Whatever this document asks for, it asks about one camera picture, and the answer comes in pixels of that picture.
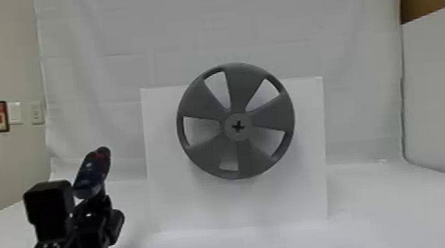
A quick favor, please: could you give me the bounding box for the white panel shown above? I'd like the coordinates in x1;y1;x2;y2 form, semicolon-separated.
138;73;335;235
391;0;445;190

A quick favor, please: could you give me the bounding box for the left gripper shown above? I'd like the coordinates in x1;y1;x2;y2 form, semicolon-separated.
61;191;128;248

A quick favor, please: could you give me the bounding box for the grey wheel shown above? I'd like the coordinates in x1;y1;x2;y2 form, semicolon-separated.
170;57;301;185

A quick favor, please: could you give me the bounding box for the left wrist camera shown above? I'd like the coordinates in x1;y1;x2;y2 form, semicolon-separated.
21;178;78;243

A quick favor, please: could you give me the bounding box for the white wall switch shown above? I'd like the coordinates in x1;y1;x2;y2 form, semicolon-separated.
30;100;46;126
7;101;23;126

